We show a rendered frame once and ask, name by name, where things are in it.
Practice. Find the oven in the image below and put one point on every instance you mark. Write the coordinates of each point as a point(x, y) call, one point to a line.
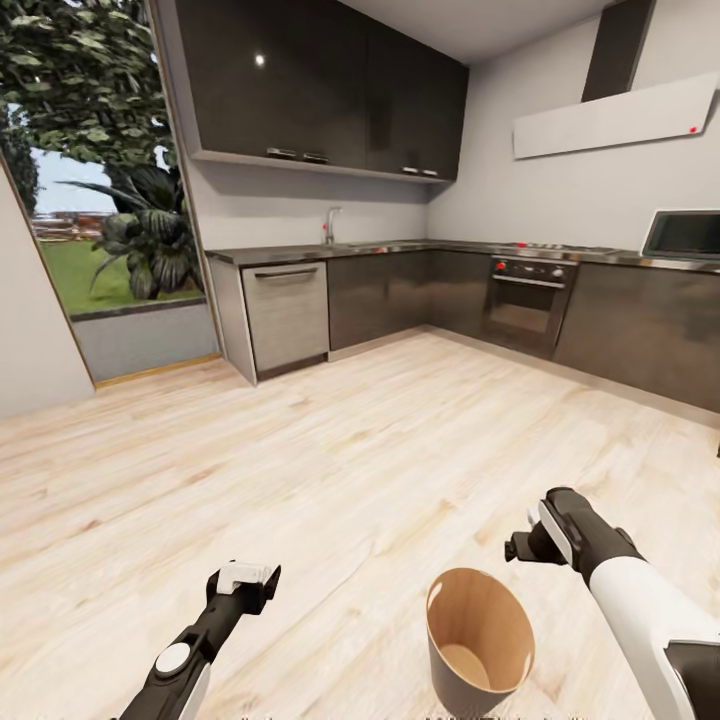
point(527, 297)

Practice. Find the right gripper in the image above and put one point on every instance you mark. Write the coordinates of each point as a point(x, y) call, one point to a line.
point(528, 547)

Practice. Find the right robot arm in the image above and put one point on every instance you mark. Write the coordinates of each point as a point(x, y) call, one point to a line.
point(672, 646)

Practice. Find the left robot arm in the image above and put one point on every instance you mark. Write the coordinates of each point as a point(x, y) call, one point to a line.
point(179, 679)

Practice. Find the dishwasher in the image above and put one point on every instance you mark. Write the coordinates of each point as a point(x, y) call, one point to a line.
point(286, 306)

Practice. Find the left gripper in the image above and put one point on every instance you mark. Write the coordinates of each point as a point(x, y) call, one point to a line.
point(248, 598)

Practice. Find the trash can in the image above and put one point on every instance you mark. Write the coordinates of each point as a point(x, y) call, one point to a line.
point(482, 645)

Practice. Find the fixed window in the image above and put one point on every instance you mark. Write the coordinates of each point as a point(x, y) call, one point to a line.
point(89, 143)

